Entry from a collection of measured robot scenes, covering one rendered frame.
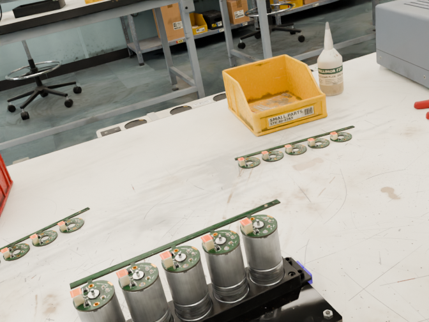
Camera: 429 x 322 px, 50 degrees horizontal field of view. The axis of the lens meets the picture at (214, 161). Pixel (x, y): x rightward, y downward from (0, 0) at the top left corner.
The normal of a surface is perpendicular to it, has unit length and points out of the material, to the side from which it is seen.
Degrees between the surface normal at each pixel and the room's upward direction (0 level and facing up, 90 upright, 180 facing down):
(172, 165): 0
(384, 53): 90
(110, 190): 0
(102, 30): 90
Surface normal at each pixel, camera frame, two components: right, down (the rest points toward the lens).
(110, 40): 0.36, 0.36
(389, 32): -0.97, 0.23
